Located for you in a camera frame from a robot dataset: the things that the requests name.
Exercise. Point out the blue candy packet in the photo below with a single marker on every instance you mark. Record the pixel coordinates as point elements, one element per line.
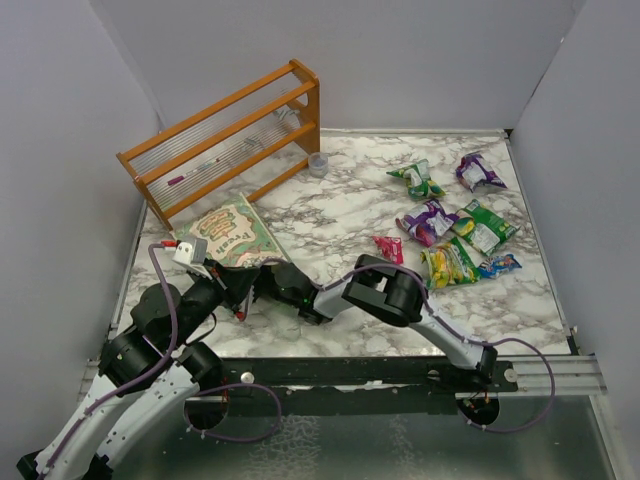
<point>496,266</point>

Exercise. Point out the red snack packet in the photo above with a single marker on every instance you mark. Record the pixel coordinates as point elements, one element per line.
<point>391,248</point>

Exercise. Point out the purple snack packet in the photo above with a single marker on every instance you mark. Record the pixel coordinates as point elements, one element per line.
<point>473,172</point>
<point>427,222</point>

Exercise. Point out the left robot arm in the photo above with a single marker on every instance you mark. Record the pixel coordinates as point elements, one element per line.
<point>143,373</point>

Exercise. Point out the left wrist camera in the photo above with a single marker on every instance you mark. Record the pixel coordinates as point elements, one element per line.
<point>190,254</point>

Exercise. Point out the purple marker pen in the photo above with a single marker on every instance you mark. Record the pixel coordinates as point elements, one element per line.
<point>202,167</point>

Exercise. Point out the grey clip on rack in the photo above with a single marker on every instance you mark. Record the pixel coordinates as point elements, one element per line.
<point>283,113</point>

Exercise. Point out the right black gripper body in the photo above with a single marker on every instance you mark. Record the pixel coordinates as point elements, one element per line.
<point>267,285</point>

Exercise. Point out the small clear plastic cup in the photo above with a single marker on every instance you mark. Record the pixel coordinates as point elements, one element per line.
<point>318,164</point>

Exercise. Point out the orange wooden rack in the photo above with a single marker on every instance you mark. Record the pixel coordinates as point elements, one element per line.
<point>218,131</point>

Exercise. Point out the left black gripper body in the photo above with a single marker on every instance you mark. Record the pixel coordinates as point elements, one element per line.
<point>213,269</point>

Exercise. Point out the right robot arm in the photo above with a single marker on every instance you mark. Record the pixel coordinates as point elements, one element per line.
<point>393,294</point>

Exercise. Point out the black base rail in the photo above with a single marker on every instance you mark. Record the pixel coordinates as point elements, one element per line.
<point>331,386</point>

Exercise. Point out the green paper bag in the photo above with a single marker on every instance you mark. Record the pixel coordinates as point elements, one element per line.
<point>236,235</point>

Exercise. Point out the green chips packet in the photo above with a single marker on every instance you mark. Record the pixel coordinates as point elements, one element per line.
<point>482,229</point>

